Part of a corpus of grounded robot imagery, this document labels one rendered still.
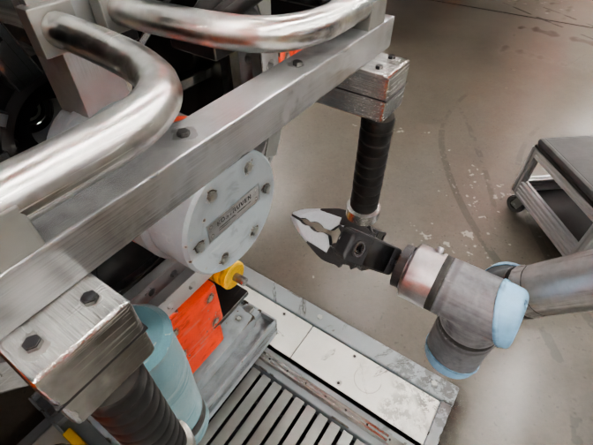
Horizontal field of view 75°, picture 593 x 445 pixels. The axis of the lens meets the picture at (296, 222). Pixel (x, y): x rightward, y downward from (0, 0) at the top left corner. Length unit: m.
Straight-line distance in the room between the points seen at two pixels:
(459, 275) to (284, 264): 0.91
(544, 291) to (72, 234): 0.64
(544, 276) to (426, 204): 1.08
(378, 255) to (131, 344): 0.43
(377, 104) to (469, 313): 0.33
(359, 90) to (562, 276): 0.43
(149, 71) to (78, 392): 0.17
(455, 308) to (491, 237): 1.10
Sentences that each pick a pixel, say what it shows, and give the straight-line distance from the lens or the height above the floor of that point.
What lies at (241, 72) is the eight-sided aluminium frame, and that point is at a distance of 0.62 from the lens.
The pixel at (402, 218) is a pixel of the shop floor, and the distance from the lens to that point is 1.64.
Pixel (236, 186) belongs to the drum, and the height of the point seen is 0.88.
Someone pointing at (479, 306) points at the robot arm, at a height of 0.65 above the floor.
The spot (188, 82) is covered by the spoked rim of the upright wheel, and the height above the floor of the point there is 0.84.
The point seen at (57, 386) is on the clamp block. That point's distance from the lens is 0.21.
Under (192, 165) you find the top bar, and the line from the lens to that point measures 0.24.
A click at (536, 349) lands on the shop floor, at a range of 1.44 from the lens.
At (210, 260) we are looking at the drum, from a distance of 0.37.
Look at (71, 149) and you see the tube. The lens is 0.20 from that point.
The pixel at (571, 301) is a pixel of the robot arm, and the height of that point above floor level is 0.63.
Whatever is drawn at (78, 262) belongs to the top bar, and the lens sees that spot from 0.21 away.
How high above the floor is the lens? 1.11
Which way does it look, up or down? 45 degrees down
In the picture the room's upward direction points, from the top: straight up
